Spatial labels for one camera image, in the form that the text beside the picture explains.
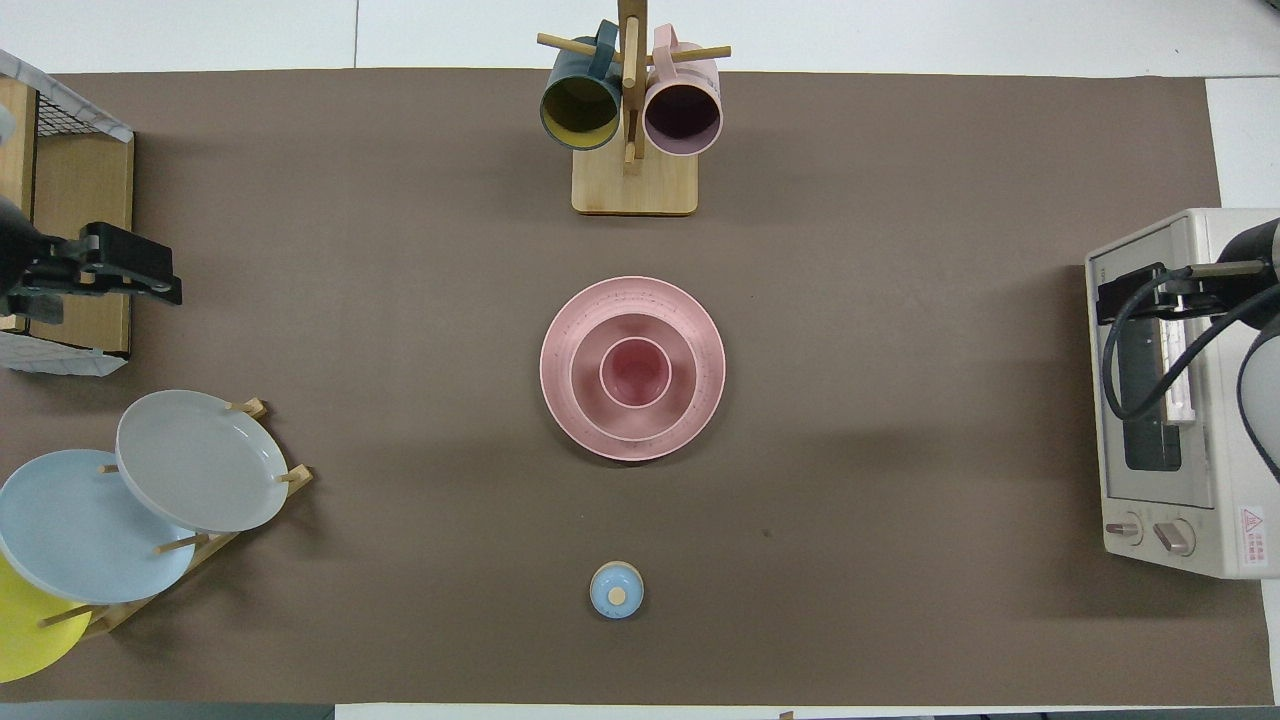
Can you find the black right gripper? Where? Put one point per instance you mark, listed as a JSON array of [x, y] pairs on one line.
[[1210, 285]]

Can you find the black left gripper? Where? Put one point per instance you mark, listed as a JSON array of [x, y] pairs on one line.
[[110, 255]]

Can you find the pink bowl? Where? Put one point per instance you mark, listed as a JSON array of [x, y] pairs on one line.
[[585, 400]]

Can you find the pink tumbler cup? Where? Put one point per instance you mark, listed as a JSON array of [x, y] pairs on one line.
[[634, 372]]

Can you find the grey plate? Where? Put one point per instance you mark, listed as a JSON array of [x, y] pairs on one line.
[[200, 460]]

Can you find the beige toaster oven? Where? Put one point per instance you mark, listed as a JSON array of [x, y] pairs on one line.
[[1230, 450]]

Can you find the wooden plate rack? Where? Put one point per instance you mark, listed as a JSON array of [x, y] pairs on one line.
[[299, 477]]

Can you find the light blue plate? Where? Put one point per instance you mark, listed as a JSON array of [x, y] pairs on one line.
[[70, 530]]

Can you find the brown table mat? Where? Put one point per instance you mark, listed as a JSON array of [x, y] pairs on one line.
[[900, 150]]

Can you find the yellow plate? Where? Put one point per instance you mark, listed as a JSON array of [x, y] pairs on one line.
[[25, 640]]

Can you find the pink speckled plate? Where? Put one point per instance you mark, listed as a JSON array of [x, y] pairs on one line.
[[560, 400]]

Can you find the dark teal mug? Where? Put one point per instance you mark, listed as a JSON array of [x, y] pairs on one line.
[[580, 112]]

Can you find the pink mug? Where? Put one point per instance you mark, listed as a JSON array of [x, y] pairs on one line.
[[683, 116]]

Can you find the wooden mug tree stand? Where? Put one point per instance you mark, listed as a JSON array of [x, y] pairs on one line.
[[635, 190]]

